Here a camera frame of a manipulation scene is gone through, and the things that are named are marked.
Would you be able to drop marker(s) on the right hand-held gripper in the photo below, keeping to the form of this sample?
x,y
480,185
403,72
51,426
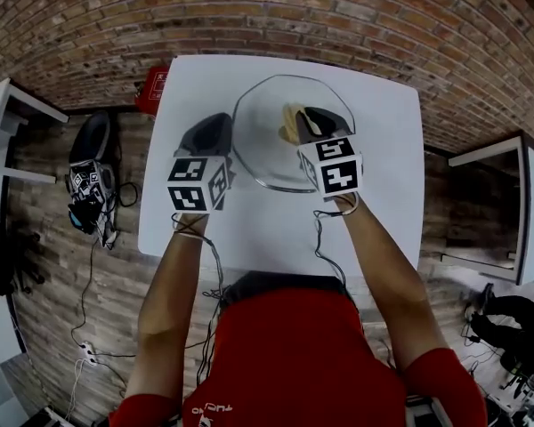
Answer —
x,y
338,167

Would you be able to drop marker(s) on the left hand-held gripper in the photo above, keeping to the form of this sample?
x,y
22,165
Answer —
x,y
196,171

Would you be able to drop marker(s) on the yellow scrubbing sponge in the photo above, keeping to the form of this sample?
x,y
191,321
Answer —
x,y
289,125

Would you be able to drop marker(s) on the person's right forearm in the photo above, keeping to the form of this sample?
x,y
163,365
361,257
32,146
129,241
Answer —
x,y
382,274

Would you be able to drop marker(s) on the person's left forearm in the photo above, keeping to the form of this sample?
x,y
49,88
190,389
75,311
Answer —
x,y
171,292

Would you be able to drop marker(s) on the white wristband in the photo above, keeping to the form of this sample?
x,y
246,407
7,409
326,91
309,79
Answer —
x,y
352,205

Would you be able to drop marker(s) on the red fire extinguisher box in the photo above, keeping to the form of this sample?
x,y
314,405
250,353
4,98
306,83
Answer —
x,y
152,89

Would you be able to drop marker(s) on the spare hand-held gripper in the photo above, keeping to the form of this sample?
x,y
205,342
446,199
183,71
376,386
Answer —
x,y
89,180

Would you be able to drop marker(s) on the white side table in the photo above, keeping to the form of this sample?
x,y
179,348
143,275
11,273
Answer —
x,y
0,123
527,220

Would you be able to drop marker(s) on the white power strip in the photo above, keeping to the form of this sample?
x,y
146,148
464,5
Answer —
x,y
88,352

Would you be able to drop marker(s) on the black office chair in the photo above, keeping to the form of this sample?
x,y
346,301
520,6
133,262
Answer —
x,y
2,260

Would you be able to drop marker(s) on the person's red shirt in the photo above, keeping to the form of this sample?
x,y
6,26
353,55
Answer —
x,y
302,363

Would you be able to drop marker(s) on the black equipment stand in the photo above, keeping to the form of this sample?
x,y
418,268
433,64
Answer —
x,y
512,323

